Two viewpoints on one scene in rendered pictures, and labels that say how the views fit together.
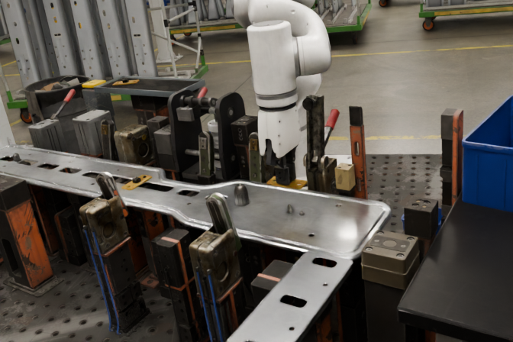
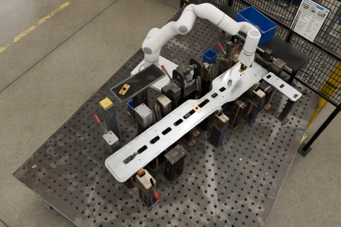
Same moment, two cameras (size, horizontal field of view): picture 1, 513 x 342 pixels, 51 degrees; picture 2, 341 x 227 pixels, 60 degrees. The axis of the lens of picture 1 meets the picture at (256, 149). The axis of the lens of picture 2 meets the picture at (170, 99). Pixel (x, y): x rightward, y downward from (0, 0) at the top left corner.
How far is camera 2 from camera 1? 2.24 m
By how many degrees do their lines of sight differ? 66
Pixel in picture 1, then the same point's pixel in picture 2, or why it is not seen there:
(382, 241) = (278, 63)
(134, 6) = not seen: outside the picture
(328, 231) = (254, 71)
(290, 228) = (250, 77)
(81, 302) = (197, 156)
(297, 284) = (275, 83)
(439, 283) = (289, 62)
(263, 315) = (285, 91)
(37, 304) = (191, 172)
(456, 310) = (298, 64)
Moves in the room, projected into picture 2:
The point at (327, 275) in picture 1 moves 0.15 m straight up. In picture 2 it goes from (274, 77) to (280, 64)
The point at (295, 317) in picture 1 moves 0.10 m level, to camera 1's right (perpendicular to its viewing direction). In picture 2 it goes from (287, 87) to (287, 77)
